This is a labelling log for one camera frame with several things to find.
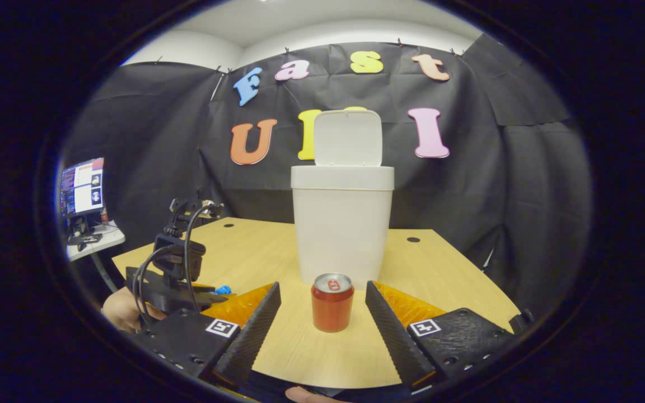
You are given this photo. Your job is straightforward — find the wooden desktop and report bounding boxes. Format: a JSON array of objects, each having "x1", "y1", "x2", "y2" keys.
[{"x1": 111, "y1": 217, "x2": 522, "y2": 390}]

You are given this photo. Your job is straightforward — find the computer monitor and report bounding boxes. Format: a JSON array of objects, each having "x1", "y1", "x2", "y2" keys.
[{"x1": 58, "y1": 157, "x2": 106, "y2": 219}]

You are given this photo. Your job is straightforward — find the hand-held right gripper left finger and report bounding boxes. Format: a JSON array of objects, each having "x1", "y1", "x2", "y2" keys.
[{"x1": 132, "y1": 282, "x2": 282, "y2": 388}]

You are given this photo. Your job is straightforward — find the black backdrop cloth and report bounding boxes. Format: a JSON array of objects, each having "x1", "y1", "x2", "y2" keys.
[{"x1": 62, "y1": 34, "x2": 595, "y2": 314}]

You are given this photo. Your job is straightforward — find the white desktop garbage bin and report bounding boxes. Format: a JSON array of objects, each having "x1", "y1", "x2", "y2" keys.
[{"x1": 291, "y1": 109, "x2": 395, "y2": 290}]

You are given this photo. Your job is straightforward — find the white side table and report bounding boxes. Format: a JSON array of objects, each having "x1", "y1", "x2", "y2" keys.
[{"x1": 65, "y1": 221, "x2": 126, "y2": 292}]

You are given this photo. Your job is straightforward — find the red pop can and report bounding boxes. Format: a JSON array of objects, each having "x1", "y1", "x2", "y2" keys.
[{"x1": 311, "y1": 273, "x2": 355, "y2": 333}]

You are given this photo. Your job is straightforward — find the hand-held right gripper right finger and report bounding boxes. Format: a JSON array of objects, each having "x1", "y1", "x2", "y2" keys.
[{"x1": 365, "y1": 280, "x2": 516, "y2": 391}]

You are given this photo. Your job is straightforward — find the small black device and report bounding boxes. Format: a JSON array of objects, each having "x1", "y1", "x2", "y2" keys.
[{"x1": 67, "y1": 232, "x2": 103, "y2": 247}]

